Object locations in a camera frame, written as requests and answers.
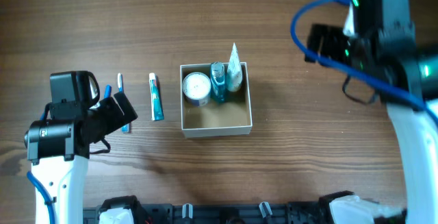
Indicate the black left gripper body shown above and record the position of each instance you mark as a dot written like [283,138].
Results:
[103,115]

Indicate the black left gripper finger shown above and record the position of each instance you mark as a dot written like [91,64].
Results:
[129,114]
[108,91]

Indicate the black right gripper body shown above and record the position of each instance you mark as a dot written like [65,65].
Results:
[342,46]

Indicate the blue white toothbrush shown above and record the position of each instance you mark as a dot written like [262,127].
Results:
[126,128]

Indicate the teal toothpaste tube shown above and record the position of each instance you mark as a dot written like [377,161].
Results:
[157,113]

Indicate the white round jar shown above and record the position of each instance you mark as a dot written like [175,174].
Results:
[196,88]

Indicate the blue mouthwash bottle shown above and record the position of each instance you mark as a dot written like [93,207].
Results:
[217,76]

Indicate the white lotion tube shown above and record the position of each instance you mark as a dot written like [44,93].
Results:
[234,71]

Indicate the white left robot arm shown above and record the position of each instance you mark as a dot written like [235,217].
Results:
[58,144]

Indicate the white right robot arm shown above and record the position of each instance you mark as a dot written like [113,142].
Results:
[412,108]

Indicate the white cardboard box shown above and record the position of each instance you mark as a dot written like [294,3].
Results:
[231,118]

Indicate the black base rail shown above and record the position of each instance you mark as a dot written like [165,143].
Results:
[264,212]

